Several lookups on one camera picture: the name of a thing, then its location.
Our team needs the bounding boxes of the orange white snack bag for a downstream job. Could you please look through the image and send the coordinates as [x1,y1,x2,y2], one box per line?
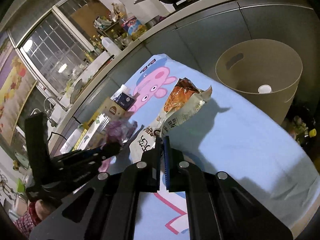
[130,78,213,163]

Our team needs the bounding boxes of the dark red snack bag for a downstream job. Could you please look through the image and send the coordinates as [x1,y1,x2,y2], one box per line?
[105,119,138,146]

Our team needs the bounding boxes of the barred kitchen window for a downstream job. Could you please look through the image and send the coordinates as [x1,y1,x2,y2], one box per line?
[19,12,97,97]

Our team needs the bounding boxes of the beige round trash bin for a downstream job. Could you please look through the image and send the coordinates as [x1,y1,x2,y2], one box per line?
[215,39,303,124]

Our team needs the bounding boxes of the steel sink faucet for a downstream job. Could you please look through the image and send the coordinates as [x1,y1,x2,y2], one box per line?
[43,96,68,127]

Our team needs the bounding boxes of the Peppa Pig blue tablecloth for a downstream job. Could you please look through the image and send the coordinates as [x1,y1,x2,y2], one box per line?
[108,54,319,239]

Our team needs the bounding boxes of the brown cardboard box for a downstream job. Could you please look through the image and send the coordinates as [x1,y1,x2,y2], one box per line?
[87,97,125,126]

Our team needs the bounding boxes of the dark blue small box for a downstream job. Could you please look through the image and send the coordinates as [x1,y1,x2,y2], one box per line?
[113,92,135,111]

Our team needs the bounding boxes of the black bin with vegetable scraps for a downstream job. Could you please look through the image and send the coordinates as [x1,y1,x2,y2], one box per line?
[287,104,319,152]

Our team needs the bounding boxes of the white paper cup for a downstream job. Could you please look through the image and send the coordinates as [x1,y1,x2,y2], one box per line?
[258,84,272,94]

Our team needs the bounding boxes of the white plastic jug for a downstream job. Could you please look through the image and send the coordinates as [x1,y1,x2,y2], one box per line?
[100,36,121,56]

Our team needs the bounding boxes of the grey lower cabinets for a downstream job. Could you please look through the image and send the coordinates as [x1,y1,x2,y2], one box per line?
[49,0,319,155]

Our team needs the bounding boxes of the blue snack package on counter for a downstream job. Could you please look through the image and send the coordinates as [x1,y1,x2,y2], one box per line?
[121,16,143,36]

